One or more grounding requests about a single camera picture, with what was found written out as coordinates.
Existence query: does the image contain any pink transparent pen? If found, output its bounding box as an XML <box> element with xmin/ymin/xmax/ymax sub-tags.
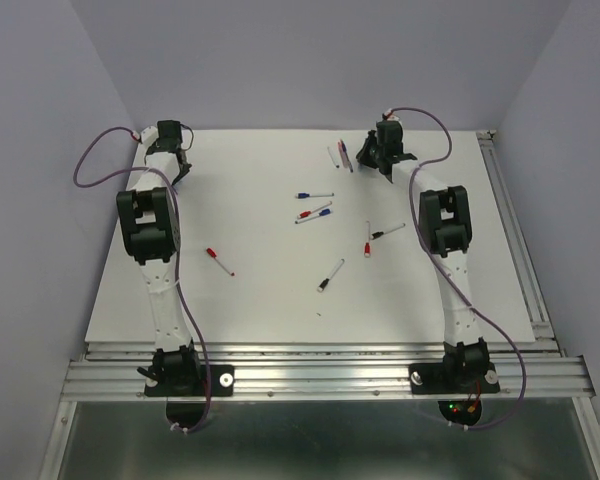
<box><xmin>338</xmin><ymin>148</ymin><xmax>353</xmax><ymax>173</ymax></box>

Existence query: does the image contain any red cap marker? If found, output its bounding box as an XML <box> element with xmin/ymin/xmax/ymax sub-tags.
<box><xmin>296</xmin><ymin>201</ymin><xmax>333</xmax><ymax>221</ymax></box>
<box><xmin>206</xmin><ymin>247</ymin><xmax>235</xmax><ymax>277</ymax></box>
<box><xmin>364</xmin><ymin>220</ymin><xmax>372</xmax><ymax>258</ymax></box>

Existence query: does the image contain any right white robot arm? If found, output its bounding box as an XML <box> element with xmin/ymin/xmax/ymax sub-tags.
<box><xmin>356</xmin><ymin>114</ymin><xmax>483</xmax><ymax>352</ymax></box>

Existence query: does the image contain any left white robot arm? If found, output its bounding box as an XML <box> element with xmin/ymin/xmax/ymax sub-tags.
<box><xmin>116</xmin><ymin>120</ymin><xmax>192</xmax><ymax>353</ymax></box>

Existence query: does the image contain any black cap marker right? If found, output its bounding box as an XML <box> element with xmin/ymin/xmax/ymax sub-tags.
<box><xmin>371</xmin><ymin>223</ymin><xmax>406</xmax><ymax>240</ymax></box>

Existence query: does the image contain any black cap marker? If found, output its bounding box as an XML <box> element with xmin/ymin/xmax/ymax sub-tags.
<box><xmin>317</xmin><ymin>258</ymin><xmax>345</xmax><ymax>292</ymax></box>
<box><xmin>371</xmin><ymin>223</ymin><xmax>406</xmax><ymax>240</ymax></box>

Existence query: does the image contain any blue cap whiteboard marker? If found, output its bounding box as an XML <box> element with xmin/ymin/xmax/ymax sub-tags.
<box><xmin>295</xmin><ymin>192</ymin><xmax>335</xmax><ymax>199</ymax></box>

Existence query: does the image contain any black cap marker centre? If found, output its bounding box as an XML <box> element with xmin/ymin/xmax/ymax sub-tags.
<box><xmin>317</xmin><ymin>258</ymin><xmax>345</xmax><ymax>292</ymax></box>

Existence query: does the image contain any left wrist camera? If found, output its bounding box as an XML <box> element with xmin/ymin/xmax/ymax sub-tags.
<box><xmin>134</xmin><ymin>126</ymin><xmax>159</xmax><ymax>148</ymax></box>

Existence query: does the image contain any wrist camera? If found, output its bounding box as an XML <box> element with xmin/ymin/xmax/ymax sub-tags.
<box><xmin>381</xmin><ymin>110</ymin><xmax>401</xmax><ymax>122</ymax></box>
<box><xmin>134</xmin><ymin>126</ymin><xmax>159</xmax><ymax>148</ymax></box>

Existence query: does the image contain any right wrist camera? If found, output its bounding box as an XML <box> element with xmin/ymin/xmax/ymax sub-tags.
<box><xmin>381</xmin><ymin>110</ymin><xmax>401</xmax><ymax>122</ymax></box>

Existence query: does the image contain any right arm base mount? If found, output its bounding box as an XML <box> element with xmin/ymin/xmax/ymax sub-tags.
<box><xmin>408</xmin><ymin>337</ymin><xmax>501</xmax><ymax>429</ymax></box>

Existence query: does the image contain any aluminium rail right side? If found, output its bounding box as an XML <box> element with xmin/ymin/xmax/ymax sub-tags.
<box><xmin>476</xmin><ymin>131</ymin><xmax>564</xmax><ymax>356</ymax></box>

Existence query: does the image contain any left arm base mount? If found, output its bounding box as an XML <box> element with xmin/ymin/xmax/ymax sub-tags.
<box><xmin>137</xmin><ymin>346</ymin><xmax>235</xmax><ymax>434</ymax></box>

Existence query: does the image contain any aluminium rail frame front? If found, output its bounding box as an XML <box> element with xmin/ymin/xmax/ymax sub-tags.
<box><xmin>40</xmin><ymin>338</ymin><xmax>600</xmax><ymax>479</ymax></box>

